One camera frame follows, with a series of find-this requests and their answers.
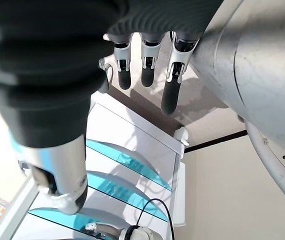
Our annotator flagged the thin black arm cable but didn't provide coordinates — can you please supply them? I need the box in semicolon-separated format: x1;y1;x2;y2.
135;197;175;240

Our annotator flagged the black baseboard strip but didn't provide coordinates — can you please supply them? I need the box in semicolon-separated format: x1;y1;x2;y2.
183;129;248;154

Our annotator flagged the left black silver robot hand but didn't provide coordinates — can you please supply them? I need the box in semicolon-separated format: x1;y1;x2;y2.
84;221;123;240

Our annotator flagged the right silver robot leg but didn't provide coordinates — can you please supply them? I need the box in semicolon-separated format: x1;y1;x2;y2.
191;0;285;217

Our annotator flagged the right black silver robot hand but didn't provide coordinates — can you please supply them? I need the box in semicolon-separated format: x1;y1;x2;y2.
0;0;223;215

